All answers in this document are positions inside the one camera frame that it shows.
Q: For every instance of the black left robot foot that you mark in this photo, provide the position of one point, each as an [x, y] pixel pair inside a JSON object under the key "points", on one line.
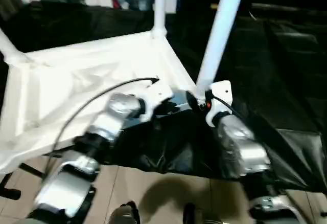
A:
{"points": [[125, 214]]}

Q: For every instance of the black metal stand leg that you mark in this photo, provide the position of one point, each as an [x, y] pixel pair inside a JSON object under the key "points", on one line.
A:
{"points": [[18, 180]]}

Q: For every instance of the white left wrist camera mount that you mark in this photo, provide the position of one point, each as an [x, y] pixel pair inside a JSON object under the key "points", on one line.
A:
{"points": [[157, 95]]}

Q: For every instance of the white plastic table top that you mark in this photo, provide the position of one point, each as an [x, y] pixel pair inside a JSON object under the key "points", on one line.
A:
{"points": [[66, 86]]}

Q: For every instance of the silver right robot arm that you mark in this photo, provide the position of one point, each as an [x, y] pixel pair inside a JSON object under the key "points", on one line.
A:
{"points": [[245, 147]]}

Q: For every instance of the black work mat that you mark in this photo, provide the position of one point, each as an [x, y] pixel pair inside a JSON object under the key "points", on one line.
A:
{"points": [[276, 91]]}

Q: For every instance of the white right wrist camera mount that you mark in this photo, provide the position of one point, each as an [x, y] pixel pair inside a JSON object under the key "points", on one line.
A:
{"points": [[219, 96]]}

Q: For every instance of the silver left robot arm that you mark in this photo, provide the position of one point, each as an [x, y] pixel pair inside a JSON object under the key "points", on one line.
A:
{"points": [[97, 137]]}

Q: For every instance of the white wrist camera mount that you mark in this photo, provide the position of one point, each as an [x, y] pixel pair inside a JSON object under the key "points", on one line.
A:
{"points": [[157, 95], [219, 96]]}

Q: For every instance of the white plastic table leg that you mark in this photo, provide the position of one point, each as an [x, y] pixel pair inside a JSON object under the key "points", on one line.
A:
{"points": [[219, 29], [160, 6], [11, 50]]}

